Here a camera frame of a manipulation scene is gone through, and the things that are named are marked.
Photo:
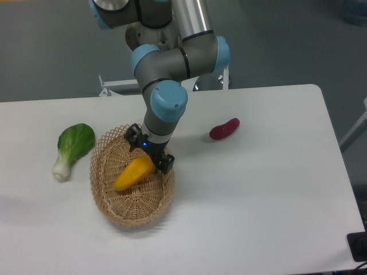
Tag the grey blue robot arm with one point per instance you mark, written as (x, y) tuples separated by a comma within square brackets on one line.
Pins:
[(160, 66)]

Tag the purple sweet potato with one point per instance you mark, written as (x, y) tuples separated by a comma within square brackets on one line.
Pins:
[(225, 130)]

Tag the black device at table edge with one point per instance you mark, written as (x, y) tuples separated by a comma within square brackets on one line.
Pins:
[(357, 245)]

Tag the green bok choy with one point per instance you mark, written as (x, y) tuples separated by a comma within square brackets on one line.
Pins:
[(73, 143)]

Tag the yellow mango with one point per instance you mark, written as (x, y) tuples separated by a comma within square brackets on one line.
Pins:
[(139, 168)]

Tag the woven wicker basket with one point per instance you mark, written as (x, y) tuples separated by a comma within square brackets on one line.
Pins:
[(137, 205)]

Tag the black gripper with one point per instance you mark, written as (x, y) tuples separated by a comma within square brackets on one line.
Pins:
[(156, 151)]

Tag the white metal base frame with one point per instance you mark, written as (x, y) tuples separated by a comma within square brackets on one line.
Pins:
[(209, 82)]

